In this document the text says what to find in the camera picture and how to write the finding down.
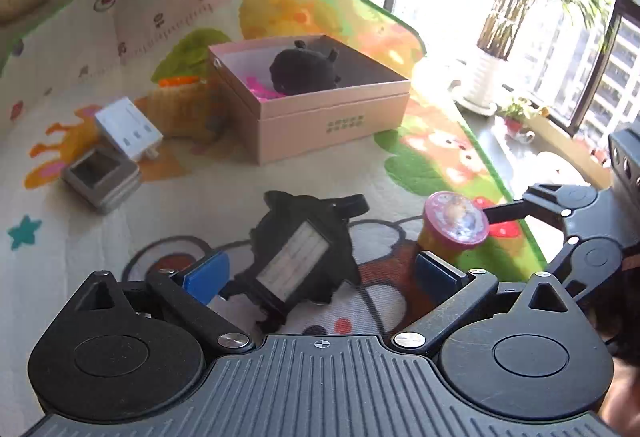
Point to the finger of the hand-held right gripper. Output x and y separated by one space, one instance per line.
540 204
575 262

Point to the black plush toy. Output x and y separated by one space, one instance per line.
300 67

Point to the white power adapter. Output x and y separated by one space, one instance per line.
127 127

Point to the pink-lidded yellow can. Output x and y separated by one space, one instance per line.
452 217

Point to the printed play mat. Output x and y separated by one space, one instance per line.
200 197

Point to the small red-potted plant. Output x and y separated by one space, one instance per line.
517 119

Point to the grey tin box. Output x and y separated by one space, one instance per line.
110 197

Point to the black toy lantern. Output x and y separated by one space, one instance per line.
295 262

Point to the white ribbed plant pot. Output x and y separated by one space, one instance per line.
482 82

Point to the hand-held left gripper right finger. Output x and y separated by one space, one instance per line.
440 274

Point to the pink plastic basket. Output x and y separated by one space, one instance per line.
262 89

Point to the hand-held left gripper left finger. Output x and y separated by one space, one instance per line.
207 274

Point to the yellow knitted toy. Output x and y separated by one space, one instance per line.
180 109

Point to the pink cardboard box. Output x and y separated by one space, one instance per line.
325 127

